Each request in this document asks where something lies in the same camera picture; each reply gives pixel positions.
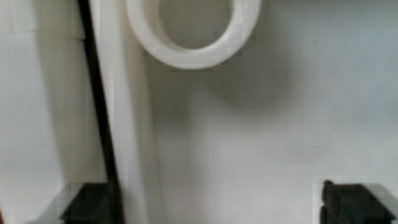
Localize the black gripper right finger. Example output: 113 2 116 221
319 180 395 224

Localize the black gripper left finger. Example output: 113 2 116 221
58 182 124 224

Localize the white square tabletop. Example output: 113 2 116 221
90 0 398 224

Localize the white L-shaped obstacle fence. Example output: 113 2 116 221
0 0 104 224

